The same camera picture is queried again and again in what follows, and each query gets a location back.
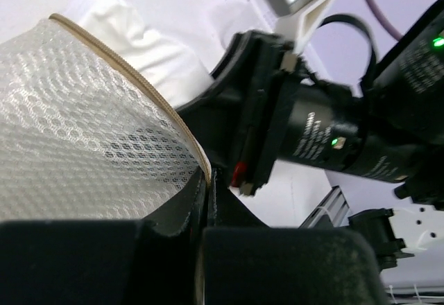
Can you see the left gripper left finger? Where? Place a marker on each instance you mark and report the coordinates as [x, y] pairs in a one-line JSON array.
[[146, 260]]

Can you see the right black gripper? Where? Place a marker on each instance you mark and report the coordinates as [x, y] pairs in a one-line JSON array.
[[279, 109]]

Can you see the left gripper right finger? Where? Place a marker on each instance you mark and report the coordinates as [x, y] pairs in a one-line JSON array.
[[242, 261]]

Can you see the white bra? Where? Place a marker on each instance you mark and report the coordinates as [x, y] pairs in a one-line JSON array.
[[170, 66]]

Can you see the round mesh laundry bag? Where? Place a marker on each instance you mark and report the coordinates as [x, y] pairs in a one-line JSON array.
[[83, 134]]

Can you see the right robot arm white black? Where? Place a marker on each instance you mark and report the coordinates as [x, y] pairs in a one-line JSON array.
[[401, 115]]

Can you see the aluminium rail frame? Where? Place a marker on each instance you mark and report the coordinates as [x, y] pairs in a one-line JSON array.
[[393, 234]]

